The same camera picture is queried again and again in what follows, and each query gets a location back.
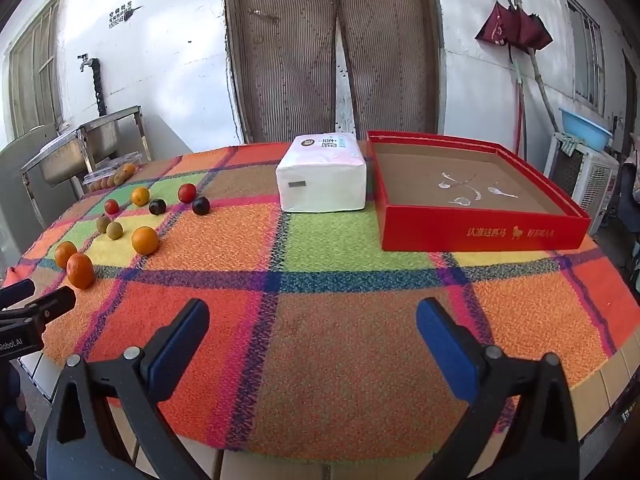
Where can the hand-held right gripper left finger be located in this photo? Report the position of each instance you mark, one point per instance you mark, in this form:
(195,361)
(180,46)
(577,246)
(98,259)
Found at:
(180,340)

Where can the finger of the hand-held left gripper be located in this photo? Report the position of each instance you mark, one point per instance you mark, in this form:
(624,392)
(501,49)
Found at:
(17,292)
(55,305)

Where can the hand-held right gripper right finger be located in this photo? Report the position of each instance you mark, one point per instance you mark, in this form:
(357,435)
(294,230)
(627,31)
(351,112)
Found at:
(445,355)

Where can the brown kiwi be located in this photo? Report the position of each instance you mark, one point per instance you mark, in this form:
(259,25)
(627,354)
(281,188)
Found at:
(114,230)
(103,223)

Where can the orange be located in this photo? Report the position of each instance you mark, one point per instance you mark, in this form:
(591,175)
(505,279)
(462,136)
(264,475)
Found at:
(145,240)
(65,254)
(140,196)
(129,170)
(80,270)

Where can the small red tomato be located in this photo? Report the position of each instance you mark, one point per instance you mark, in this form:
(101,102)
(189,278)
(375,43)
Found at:
(111,206)

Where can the red cardboard box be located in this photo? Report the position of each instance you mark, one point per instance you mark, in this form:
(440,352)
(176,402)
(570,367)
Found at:
(475,232)

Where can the dark plum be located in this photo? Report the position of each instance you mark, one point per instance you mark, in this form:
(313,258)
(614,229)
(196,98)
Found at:
(157,206)
(201,205)

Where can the person's left hand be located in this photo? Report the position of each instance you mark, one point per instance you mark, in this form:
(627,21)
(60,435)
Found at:
(12,410)

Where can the grey rounded cabinet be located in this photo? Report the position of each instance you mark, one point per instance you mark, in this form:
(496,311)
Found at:
(20,200)

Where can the colourful checked blanket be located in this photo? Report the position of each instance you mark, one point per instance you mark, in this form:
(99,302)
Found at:
(350,310)

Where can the pile of kiwis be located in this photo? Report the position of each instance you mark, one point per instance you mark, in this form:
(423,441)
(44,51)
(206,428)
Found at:
(107,181)

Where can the clear plastic container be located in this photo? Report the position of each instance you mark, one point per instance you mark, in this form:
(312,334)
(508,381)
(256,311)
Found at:
(102,167)

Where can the large red tomato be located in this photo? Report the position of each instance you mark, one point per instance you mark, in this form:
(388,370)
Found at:
(187,192)

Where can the metal sink with stand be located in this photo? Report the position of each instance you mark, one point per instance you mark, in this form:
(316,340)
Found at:
(100,132)

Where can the white tissue pack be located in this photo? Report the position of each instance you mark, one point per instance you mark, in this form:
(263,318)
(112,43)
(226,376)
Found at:
(320,180)

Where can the wooden framed window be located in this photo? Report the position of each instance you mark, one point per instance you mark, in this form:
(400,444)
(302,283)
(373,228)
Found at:
(35,70)

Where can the white air conditioner unit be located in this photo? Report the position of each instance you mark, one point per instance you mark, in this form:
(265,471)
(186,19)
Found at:
(585,180)

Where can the metal faucet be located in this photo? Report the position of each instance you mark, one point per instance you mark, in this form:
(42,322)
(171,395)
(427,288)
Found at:
(85,62)

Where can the green rag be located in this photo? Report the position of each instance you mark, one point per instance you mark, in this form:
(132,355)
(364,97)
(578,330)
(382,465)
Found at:
(570,144)

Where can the thin red pipe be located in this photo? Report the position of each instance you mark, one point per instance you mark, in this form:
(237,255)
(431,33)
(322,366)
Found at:
(522,120)

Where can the blue plastic basin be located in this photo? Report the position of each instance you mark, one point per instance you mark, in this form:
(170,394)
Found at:
(585,127)

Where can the bamboo pole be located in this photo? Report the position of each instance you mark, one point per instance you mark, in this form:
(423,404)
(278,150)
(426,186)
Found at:
(537,72)

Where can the brown quilted door curtain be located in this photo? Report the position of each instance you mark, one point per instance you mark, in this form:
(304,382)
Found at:
(390,50)
(285,50)

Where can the barred window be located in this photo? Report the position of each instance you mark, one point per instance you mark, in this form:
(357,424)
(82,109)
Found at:
(587,60)

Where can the dark red folded umbrella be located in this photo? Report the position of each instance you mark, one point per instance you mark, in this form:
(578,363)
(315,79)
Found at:
(515,27)

